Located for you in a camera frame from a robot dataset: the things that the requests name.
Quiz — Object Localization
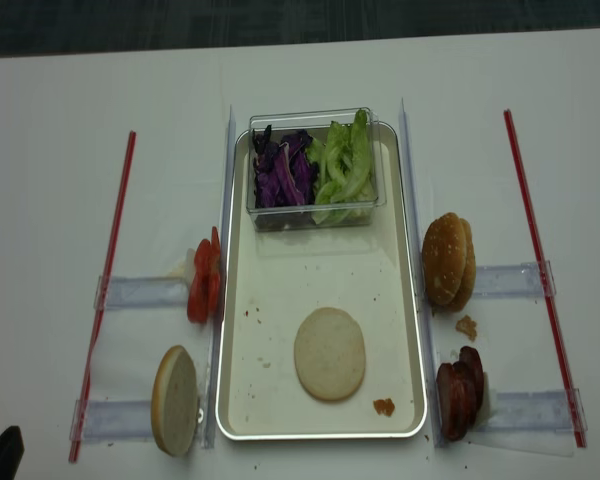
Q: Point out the acrylic holder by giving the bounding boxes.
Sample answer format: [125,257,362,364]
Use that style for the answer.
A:
[472,261,556,299]
[69,400,153,443]
[479,389,588,433]
[104,276,189,311]

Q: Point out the red strip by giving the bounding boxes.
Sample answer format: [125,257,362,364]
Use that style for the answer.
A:
[68,131,137,464]
[503,109,588,449]

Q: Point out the upper left acrylic holder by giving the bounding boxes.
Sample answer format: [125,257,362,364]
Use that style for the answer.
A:
[104,276,189,311]

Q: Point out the shredded purple cabbage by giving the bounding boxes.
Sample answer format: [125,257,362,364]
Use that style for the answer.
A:
[251,125,319,209]

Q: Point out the right clear acrylic divider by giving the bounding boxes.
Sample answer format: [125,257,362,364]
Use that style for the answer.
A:
[398,100,445,448]

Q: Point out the fried crumb on table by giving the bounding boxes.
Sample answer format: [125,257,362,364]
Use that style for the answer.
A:
[455,315,477,342]

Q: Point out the upper right acrylic holder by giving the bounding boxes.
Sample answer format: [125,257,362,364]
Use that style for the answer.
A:
[472,261,556,299]

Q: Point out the clear acrylic divider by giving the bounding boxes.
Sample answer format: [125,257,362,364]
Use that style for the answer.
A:
[398,100,445,448]
[202,106,236,450]

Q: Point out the round bun bottom on tray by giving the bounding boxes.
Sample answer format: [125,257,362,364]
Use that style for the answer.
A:
[294,307,366,401]

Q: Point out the left red strip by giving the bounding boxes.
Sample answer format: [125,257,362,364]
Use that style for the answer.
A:
[68,131,137,464]

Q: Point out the upright bun half left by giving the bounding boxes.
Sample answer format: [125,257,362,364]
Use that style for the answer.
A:
[151,345,198,457]

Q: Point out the left clear acrylic divider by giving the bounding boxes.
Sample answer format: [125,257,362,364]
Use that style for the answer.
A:
[202,106,236,450]

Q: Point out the right red strip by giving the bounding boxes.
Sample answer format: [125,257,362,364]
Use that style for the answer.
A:
[503,109,588,449]

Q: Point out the lower right acrylic holder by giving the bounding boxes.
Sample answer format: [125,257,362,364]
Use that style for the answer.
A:
[479,389,588,433]

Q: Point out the green lettuce leaves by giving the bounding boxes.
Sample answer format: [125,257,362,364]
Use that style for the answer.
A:
[308,108,377,227]

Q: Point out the dark red meat patty front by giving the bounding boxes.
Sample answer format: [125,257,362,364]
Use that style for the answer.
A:
[436,361,478,442]

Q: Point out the sesame burger bun front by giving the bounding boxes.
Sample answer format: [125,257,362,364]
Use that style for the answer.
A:
[421,212,469,306]

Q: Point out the dark red meat patty back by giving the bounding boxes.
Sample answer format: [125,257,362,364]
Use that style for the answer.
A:
[459,346,485,409]

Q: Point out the tomato slice front pair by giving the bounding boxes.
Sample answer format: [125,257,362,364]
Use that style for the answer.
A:
[203,226,221,317]

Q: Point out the sesame burger bun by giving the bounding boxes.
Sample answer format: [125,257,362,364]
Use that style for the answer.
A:
[421,212,469,306]
[448,218,476,312]

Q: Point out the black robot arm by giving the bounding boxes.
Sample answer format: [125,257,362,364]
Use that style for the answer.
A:
[0,425,25,480]

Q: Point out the dark red meat patty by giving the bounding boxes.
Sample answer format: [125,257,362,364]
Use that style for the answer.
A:
[436,361,478,442]
[459,346,485,409]

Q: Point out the fried crumb on tray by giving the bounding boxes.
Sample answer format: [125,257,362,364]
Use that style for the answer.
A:
[373,398,395,417]

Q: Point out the sesame burger bun back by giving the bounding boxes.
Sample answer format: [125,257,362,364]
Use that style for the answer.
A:
[448,218,476,312]

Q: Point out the tomato slices remaining left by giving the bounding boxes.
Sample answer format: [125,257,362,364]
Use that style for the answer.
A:
[187,238,211,324]

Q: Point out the lower left acrylic holder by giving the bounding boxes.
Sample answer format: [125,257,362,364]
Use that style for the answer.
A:
[69,400,153,443]

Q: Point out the clear plastic salad container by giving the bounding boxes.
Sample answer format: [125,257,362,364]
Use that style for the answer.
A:
[246,107,384,232]

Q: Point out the cream rectangular serving tray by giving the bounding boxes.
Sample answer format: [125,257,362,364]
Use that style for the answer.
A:
[216,123,427,441]

